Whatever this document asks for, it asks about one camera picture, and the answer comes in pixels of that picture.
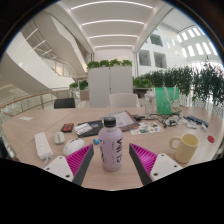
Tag white cabinet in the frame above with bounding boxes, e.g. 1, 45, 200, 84
87, 65, 134, 108

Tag plants atop white cabinet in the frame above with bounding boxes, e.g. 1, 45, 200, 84
86, 58, 134, 70

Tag row of green plants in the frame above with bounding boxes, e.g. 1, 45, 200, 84
143, 59, 224, 108

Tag black folder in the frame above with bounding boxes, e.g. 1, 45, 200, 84
76, 119, 104, 138

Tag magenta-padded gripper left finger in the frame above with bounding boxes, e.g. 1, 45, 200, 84
43, 143, 95, 187

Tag small white box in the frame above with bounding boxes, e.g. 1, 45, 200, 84
73, 122, 93, 136

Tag ceiling light strips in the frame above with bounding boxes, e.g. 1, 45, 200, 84
69, 0, 154, 49

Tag pale purple drink bottle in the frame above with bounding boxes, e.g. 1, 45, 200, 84
97, 116, 124, 173

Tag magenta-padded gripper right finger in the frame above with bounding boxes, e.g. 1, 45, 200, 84
128, 143, 184, 186

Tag red and black device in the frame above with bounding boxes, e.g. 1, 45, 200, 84
60, 122, 75, 133

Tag white paper slip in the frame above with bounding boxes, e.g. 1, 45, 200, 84
18, 115, 34, 122

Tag white chair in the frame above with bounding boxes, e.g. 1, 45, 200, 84
108, 92, 140, 108

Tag white power strip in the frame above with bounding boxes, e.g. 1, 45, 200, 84
34, 131, 54, 161

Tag clear plastic jug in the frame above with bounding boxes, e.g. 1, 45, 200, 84
143, 90, 157, 118

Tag colourful sticker sheet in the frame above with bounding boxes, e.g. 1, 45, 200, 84
129, 121, 165, 136

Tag black chair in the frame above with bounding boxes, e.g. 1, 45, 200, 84
53, 97, 76, 110

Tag green tote bag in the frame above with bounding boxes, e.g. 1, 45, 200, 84
154, 86, 181, 116

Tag tablet with printed cover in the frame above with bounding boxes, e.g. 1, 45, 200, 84
101, 110, 141, 132

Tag small white charger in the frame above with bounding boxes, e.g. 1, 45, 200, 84
53, 131, 66, 145

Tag low planter with green plants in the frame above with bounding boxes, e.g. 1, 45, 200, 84
132, 76, 154, 98

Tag black cable bundle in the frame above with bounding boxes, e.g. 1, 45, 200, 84
156, 113, 184, 128

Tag pale yellow mug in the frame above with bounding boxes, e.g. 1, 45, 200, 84
168, 133, 200, 164

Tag white paper packet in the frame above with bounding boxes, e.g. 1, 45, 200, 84
185, 121, 198, 130

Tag white computer mouse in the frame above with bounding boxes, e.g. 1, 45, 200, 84
62, 137, 86, 157

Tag dark blue keyboard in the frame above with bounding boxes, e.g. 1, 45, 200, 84
186, 115, 210, 128

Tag black power adapter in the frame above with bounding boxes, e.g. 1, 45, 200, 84
131, 114, 146, 122

